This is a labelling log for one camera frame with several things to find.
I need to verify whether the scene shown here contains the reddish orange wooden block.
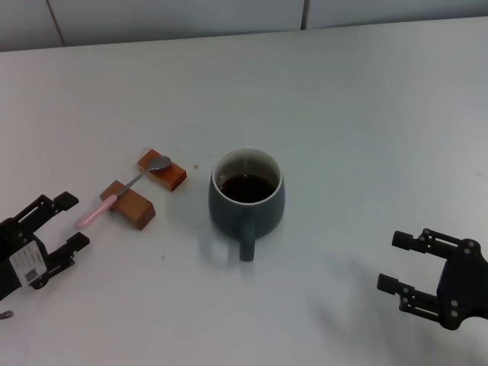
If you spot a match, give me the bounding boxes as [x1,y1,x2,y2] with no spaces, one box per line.
[136,148,188,192]

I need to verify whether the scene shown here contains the dark coffee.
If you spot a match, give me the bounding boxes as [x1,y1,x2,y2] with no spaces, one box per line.
[219,174,276,204]

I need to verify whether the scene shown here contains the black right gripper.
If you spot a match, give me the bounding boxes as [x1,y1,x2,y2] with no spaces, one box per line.
[376,227,488,331]

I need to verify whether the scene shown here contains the grey ceramic cup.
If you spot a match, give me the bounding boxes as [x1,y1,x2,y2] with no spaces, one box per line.
[207,147,286,263]

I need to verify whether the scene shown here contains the brown notched wooden block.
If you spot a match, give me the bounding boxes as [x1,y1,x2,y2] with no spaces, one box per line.
[99,179,156,231]

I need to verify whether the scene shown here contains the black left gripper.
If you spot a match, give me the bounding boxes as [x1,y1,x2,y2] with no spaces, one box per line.
[0,191,91,302]

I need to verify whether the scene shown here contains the pink handled metal spoon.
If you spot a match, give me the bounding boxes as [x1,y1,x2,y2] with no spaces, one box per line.
[75,155,172,230]

